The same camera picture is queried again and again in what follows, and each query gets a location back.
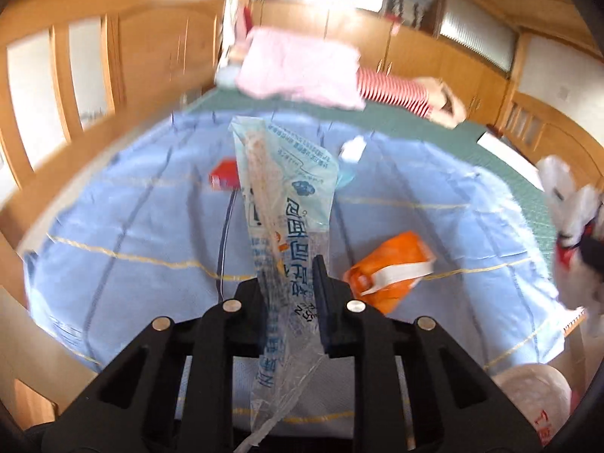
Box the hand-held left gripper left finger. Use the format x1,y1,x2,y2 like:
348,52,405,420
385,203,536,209
42,278,270,453

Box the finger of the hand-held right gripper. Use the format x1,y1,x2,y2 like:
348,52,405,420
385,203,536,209
576,233,604,272

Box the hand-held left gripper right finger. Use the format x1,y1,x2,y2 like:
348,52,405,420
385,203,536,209
311,255,542,453

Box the white wrapper red print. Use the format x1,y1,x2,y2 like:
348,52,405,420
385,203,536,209
537,155,604,314

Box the orange packet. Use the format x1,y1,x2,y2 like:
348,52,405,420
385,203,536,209
344,231,437,314

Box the clear printed plastic wrapper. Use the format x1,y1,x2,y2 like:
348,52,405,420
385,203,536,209
229,116,341,453

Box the light blue packet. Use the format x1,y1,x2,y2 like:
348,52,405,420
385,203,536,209
336,160,357,190

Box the red small box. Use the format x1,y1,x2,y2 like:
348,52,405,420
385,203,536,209
209,159,240,192

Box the small white-blue packet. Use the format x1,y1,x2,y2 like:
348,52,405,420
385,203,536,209
339,135,368,163

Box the white translucent plastic bag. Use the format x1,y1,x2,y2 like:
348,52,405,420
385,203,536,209
491,363,574,449

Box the blue checked cloth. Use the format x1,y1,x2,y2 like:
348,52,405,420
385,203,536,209
23,108,588,435

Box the striped plush toy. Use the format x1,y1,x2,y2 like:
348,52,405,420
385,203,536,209
356,66,468,129

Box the white pillow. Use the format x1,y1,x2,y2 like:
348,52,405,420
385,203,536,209
214,63,241,88

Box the pink pillow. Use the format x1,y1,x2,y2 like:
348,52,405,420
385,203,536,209
234,26,366,111

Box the silver hanging cloth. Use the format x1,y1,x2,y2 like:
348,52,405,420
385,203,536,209
222,0,241,64

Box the stored bags in cabinet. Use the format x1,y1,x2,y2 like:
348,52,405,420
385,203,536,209
384,0,447,34

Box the wooden bunk bed frame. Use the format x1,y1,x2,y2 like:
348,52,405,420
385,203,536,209
0,0,604,435

